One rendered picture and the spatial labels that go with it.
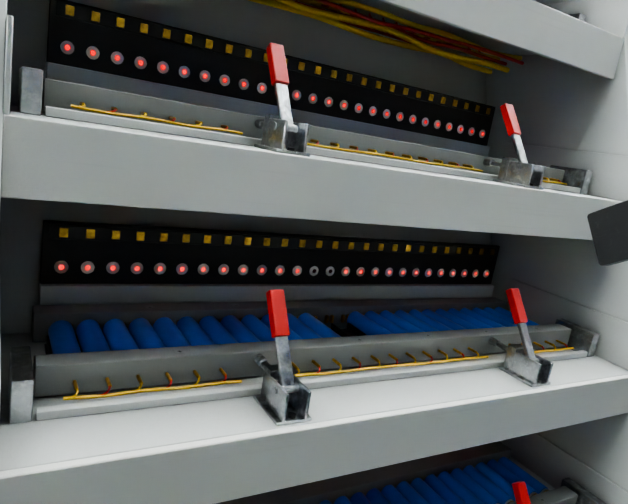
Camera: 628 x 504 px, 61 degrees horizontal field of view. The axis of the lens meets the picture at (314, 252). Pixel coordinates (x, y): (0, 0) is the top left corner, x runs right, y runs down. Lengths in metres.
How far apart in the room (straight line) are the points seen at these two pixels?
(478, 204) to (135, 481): 0.35
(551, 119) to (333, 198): 0.43
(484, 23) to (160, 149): 0.34
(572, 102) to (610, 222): 0.44
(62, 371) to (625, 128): 0.62
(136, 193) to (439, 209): 0.25
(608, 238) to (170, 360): 0.29
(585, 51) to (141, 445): 0.58
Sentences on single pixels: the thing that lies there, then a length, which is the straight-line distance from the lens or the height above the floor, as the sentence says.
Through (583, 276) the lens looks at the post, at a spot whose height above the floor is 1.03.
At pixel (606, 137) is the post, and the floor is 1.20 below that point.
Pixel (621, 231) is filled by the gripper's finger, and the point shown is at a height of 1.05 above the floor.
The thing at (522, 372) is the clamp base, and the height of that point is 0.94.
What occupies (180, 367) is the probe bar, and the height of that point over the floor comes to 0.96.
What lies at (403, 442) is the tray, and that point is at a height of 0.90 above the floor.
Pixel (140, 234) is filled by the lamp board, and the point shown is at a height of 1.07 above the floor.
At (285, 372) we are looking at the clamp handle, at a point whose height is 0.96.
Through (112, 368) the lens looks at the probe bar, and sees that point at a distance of 0.40.
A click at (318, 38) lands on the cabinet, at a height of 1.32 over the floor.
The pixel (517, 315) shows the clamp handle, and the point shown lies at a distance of 0.56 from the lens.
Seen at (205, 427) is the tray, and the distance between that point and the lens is 0.37.
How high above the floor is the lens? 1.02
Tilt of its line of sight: 4 degrees up
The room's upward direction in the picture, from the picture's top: straight up
